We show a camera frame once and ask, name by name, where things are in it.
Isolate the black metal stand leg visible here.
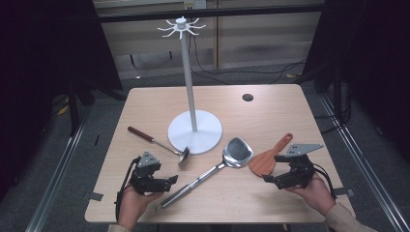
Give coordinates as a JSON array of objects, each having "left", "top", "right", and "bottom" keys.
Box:
[{"left": 66, "top": 80, "right": 80, "bottom": 136}]

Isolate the white wall socket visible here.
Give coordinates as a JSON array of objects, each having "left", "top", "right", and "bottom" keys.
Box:
[{"left": 183, "top": 0, "right": 207, "bottom": 10}]

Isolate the black horizontal bar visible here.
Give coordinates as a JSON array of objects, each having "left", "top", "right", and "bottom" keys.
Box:
[{"left": 96, "top": 4, "right": 325, "bottom": 23}]

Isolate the aluminium floor rail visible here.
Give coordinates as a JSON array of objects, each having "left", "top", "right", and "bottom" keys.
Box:
[
  {"left": 25, "top": 109, "right": 91, "bottom": 232},
  {"left": 318, "top": 93, "right": 410, "bottom": 232}
]

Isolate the person's left hand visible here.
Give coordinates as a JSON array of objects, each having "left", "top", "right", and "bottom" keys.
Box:
[{"left": 117, "top": 185, "right": 165, "bottom": 230}]

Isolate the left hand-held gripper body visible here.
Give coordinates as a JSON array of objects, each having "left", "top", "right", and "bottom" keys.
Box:
[{"left": 130, "top": 151, "right": 165, "bottom": 195}]

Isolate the black floor cable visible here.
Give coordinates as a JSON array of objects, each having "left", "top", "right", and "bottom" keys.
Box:
[{"left": 188, "top": 32, "right": 308, "bottom": 85}]

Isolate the steel spatula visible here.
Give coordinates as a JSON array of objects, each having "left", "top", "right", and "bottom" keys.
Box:
[{"left": 155, "top": 136, "right": 254, "bottom": 213}]

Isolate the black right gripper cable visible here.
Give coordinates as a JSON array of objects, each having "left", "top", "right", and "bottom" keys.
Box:
[{"left": 312, "top": 162, "right": 337, "bottom": 199}]

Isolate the black curtain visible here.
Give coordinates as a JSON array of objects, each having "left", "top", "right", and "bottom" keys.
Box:
[
  {"left": 303, "top": 0, "right": 410, "bottom": 162},
  {"left": 0, "top": 0, "right": 124, "bottom": 201}
]

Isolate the orange rice paddle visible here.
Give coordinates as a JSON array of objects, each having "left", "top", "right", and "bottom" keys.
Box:
[{"left": 248, "top": 132, "right": 294, "bottom": 178}]

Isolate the white utensil stand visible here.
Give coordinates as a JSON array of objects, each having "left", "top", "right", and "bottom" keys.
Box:
[{"left": 157, "top": 16, "right": 223, "bottom": 155}]

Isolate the grey tape piece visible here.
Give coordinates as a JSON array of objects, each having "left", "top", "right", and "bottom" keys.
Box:
[
  {"left": 81, "top": 191, "right": 104, "bottom": 202},
  {"left": 333, "top": 187, "right": 356, "bottom": 197}
]

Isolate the person's right hand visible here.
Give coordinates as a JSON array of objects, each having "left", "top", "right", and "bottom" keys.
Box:
[{"left": 284, "top": 173, "right": 337, "bottom": 217}]

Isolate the steel ladle with wooden handle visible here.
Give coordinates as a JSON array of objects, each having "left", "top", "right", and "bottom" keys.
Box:
[{"left": 127, "top": 126, "right": 190, "bottom": 166}]

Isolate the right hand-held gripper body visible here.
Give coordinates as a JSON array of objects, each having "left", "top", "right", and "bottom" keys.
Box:
[{"left": 275, "top": 143, "right": 324, "bottom": 190}]

